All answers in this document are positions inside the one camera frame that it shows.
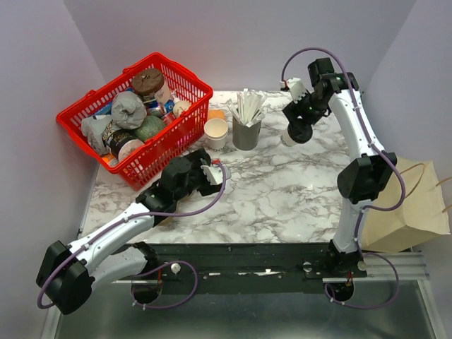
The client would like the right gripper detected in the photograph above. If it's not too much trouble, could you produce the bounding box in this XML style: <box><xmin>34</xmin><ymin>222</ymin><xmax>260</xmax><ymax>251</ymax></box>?
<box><xmin>281</xmin><ymin>90</ymin><xmax>326</xmax><ymax>137</ymax></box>

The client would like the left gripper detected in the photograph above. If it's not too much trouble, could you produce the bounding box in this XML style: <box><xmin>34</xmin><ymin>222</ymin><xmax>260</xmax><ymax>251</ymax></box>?
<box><xmin>174</xmin><ymin>149</ymin><xmax>225</xmax><ymax>203</ymax></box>

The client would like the brown paper bag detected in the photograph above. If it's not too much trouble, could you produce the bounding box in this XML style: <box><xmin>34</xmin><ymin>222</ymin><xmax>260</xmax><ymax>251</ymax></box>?
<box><xmin>360</xmin><ymin>157</ymin><xmax>450</xmax><ymax>253</ymax></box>

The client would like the black coffee cup lid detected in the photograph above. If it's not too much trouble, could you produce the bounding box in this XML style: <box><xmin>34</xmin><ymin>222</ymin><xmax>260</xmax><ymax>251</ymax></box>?
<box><xmin>287</xmin><ymin>122</ymin><xmax>313</xmax><ymax>144</ymax></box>

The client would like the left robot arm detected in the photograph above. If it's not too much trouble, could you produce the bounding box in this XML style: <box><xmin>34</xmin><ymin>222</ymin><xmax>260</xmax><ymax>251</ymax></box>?
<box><xmin>36</xmin><ymin>148</ymin><xmax>230</xmax><ymax>315</ymax></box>

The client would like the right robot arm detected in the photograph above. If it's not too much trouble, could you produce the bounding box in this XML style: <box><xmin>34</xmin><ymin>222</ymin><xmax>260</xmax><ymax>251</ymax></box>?
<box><xmin>281</xmin><ymin>58</ymin><xmax>397</xmax><ymax>277</ymax></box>

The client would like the red plastic basket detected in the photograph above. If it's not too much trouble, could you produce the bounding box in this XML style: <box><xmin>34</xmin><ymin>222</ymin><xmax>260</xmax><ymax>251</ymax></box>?
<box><xmin>56</xmin><ymin>52</ymin><xmax>213</xmax><ymax>191</ymax></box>

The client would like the white paper cup stack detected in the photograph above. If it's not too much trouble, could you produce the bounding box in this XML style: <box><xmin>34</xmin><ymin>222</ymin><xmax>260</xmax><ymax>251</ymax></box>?
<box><xmin>204</xmin><ymin>118</ymin><xmax>228</xmax><ymax>150</ymax></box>

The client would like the white paper straws bundle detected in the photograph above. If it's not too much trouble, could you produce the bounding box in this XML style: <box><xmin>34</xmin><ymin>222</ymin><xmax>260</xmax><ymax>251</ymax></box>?
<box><xmin>226</xmin><ymin>90</ymin><xmax>268</xmax><ymax>128</ymax></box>

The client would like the grey straw holder cup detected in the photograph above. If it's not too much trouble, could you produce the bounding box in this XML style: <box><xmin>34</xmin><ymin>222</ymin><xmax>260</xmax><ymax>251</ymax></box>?
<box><xmin>232</xmin><ymin>118</ymin><xmax>261</xmax><ymax>151</ymax></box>

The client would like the orange sponge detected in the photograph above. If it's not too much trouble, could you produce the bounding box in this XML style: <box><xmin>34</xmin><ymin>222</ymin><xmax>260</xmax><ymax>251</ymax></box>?
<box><xmin>207</xmin><ymin>109</ymin><xmax>225</xmax><ymax>120</ymax></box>

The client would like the green avocado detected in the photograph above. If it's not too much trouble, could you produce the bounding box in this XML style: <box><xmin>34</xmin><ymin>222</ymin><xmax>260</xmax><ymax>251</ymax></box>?
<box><xmin>134</xmin><ymin>116</ymin><xmax>166</xmax><ymax>142</ymax></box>

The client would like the black printed paper cup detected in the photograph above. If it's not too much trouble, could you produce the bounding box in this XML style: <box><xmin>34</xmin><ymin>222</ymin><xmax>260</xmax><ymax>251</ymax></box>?
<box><xmin>102</xmin><ymin>129</ymin><xmax>144</xmax><ymax>162</ymax></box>

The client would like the grey crumpled paper bag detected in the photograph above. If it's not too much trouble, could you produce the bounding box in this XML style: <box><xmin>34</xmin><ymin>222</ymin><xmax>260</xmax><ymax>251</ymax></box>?
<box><xmin>111</xmin><ymin>91</ymin><xmax>147</xmax><ymax>130</ymax></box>

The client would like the brown lidded ice cream tub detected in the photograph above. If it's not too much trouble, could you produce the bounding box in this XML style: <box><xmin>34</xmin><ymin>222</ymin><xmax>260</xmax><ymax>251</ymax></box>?
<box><xmin>131</xmin><ymin>68</ymin><xmax>165</xmax><ymax>96</ymax></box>

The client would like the white crumpled paper wrapper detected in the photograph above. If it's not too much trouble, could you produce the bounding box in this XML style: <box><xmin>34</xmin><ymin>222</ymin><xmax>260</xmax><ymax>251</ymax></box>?
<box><xmin>81</xmin><ymin>115</ymin><xmax>112</xmax><ymax>155</ymax></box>

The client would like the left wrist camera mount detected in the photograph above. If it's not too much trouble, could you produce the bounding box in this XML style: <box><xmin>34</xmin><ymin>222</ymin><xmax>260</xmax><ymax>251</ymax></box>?
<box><xmin>201</xmin><ymin>159</ymin><xmax>231</xmax><ymax>186</ymax></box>

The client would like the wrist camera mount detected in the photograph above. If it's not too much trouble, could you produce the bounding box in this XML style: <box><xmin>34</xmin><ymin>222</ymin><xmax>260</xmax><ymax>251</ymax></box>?
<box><xmin>280</xmin><ymin>78</ymin><xmax>310</xmax><ymax>104</ymax></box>
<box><xmin>201</xmin><ymin>159</ymin><xmax>231</xmax><ymax>186</ymax></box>

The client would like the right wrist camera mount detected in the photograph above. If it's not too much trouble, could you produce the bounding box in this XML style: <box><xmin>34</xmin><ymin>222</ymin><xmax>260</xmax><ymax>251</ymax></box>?
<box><xmin>280</xmin><ymin>78</ymin><xmax>310</xmax><ymax>104</ymax></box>

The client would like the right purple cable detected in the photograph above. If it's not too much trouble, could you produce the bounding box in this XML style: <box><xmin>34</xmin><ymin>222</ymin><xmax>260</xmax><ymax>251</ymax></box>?
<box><xmin>280</xmin><ymin>47</ymin><xmax>407</xmax><ymax>310</ymax></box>

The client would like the purple cable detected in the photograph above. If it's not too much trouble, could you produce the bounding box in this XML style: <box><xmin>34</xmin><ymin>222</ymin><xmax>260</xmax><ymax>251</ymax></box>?
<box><xmin>280</xmin><ymin>47</ymin><xmax>407</xmax><ymax>310</ymax></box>
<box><xmin>36</xmin><ymin>160</ymin><xmax>227</xmax><ymax>310</ymax></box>

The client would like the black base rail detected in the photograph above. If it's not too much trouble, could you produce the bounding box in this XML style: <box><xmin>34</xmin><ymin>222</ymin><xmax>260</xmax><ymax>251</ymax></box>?
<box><xmin>121</xmin><ymin>242</ymin><xmax>367</xmax><ymax>296</ymax></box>

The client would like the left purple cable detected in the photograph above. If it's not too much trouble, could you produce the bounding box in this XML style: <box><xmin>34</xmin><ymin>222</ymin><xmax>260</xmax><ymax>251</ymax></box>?
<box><xmin>36</xmin><ymin>160</ymin><xmax>227</xmax><ymax>310</ymax></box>

